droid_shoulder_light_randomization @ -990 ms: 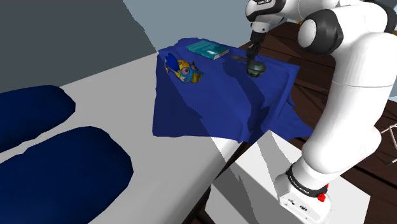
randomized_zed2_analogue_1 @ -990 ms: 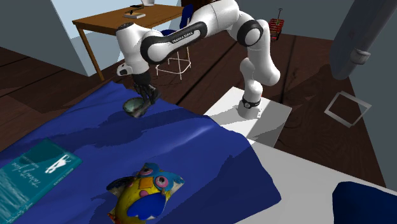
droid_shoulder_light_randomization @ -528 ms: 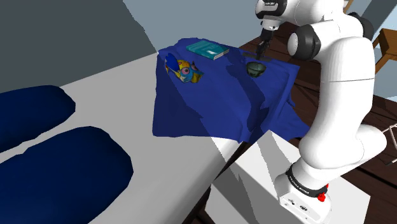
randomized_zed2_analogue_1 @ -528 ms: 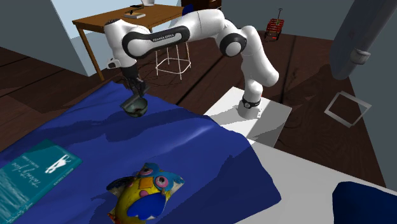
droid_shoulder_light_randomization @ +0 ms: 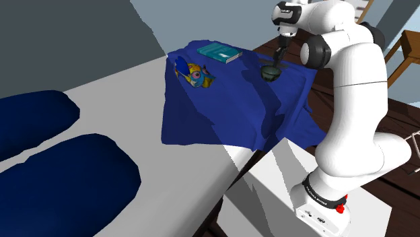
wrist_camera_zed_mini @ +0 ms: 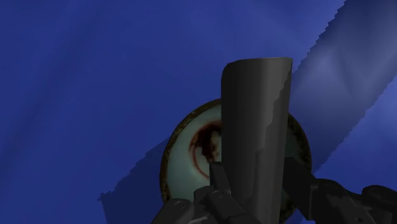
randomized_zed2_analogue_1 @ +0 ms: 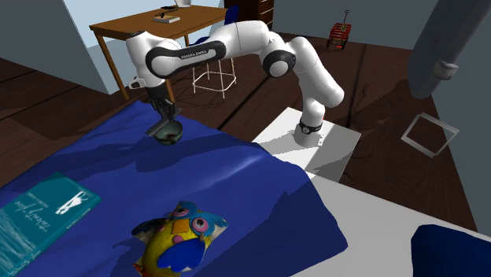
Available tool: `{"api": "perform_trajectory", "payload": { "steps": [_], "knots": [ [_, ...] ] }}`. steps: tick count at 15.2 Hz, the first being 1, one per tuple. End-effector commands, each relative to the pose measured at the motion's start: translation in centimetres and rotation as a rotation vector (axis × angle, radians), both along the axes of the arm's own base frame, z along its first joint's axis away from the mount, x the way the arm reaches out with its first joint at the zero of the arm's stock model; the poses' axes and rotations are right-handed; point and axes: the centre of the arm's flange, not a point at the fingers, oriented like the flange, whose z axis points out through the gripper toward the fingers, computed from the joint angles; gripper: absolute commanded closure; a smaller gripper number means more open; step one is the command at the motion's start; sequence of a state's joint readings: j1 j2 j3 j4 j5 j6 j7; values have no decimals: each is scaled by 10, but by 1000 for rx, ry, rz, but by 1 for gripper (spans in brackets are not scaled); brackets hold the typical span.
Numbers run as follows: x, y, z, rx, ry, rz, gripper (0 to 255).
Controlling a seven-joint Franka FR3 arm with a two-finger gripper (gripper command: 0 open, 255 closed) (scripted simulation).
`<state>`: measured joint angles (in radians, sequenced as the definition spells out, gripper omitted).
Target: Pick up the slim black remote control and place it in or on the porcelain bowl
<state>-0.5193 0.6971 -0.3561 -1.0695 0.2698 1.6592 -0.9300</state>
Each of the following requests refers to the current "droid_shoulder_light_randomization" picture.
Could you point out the teal book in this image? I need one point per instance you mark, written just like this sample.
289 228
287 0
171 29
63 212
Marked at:
218 52

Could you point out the wooden chair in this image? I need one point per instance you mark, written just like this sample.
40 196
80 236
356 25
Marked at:
410 46

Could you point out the grey robot stand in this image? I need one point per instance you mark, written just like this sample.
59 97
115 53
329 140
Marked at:
279 183

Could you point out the blue blanket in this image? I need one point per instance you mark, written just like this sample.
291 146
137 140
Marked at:
236 105

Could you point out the dark green bowl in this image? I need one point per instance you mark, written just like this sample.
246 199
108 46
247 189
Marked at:
270 73

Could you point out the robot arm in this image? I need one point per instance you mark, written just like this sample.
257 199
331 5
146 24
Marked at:
357 108

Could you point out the colourful plush toy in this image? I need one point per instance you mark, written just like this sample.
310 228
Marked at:
196 76

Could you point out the dark blue pillow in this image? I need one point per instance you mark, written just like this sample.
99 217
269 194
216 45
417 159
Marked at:
29 118
69 187

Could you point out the white bed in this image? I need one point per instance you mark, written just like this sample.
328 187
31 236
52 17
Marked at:
131 108

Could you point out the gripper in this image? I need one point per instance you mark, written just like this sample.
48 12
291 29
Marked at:
283 42

